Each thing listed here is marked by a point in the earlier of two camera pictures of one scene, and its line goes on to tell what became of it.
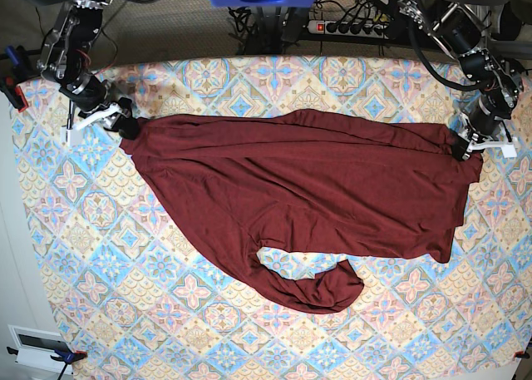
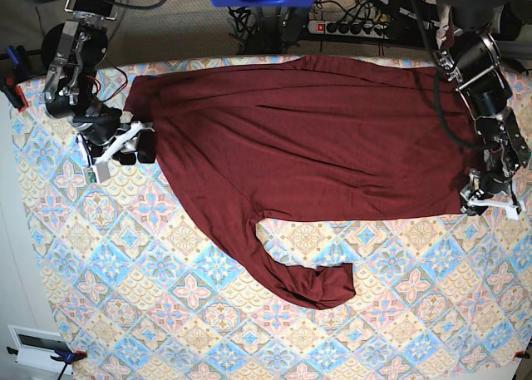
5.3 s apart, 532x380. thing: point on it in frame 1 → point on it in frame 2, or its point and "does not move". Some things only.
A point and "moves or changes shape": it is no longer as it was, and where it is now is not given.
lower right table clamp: [520, 353] does not move
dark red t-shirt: [311, 180] moves or changes shape
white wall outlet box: [36, 347] does not move
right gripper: [480, 130] → [487, 190]
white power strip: [347, 28] does not move
